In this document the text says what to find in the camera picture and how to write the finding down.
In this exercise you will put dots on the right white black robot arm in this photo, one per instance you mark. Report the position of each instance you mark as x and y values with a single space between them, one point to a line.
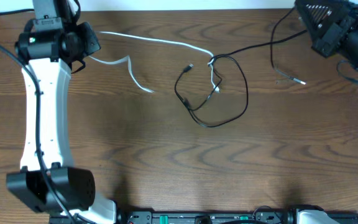
349 44

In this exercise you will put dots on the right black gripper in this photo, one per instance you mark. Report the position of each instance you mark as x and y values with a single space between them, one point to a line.
327 45

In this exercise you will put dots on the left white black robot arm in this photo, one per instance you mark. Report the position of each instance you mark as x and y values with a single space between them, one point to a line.
48 181

